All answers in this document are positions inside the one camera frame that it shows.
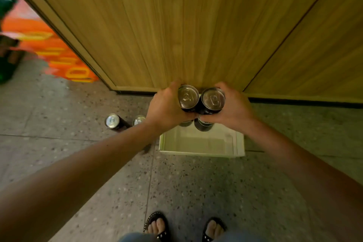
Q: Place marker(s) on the person's left hand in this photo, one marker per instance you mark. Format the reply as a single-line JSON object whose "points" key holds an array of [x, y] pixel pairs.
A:
{"points": [[163, 110]]}

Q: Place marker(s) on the person's right hand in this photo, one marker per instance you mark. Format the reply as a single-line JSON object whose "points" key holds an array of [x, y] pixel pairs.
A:
{"points": [[236, 111]]}

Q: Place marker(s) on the person's left thumb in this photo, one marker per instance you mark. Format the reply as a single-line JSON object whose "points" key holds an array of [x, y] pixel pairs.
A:
{"points": [[185, 116]]}

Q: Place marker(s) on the person's right thumb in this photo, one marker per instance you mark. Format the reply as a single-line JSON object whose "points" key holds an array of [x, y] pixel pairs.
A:
{"points": [[211, 118]]}

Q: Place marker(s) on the black drink can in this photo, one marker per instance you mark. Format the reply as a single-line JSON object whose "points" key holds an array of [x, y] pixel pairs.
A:
{"points": [[185, 123], [188, 97], [138, 120], [202, 126], [113, 122], [212, 100]]}

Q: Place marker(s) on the person's left forearm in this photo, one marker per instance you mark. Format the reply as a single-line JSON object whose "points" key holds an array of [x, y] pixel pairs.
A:
{"points": [[71, 182]]}

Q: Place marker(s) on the person's right forearm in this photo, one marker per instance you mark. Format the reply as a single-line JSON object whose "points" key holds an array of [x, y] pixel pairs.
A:
{"points": [[306, 176]]}

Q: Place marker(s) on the white cardboard box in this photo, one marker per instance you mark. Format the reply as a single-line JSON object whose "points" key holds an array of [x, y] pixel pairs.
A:
{"points": [[198, 144]]}

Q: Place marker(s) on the wooden cabinet door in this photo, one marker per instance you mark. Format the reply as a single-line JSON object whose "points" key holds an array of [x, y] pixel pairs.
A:
{"points": [[175, 23]]}

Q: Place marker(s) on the black studded sandal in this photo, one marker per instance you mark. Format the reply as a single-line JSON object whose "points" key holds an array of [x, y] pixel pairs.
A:
{"points": [[205, 237], [164, 234]]}

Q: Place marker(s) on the wooden cabinet panel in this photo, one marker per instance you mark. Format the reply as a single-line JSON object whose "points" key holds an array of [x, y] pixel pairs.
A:
{"points": [[317, 51]]}

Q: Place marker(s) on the stack of orange packages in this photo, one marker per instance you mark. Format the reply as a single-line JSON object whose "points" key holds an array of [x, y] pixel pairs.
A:
{"points": [[51, 49]]}

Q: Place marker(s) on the green crate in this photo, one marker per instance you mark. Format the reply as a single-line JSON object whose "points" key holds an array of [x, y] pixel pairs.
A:
{"points": [[5, 37]]}

